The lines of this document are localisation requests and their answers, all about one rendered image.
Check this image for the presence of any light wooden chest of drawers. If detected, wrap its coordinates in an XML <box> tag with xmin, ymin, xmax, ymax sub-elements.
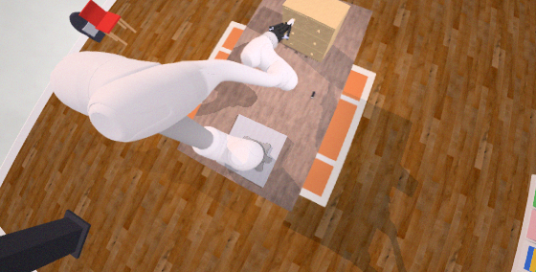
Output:
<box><xmin>282</xmin><ymin>0</ymin><xmax>350</xmax><ymax>62</ymax></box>

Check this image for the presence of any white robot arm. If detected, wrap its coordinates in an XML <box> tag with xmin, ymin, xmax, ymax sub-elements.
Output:
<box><xmin>50</xmin><ymin>32</ymin><xmax>298</xmax><ymax>171</ymax></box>

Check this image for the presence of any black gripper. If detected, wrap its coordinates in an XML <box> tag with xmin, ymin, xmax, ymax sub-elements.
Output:
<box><xmin>269</xmin><ymin>19</ymin><xmax>294</xmax><ymax>43</ymax></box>

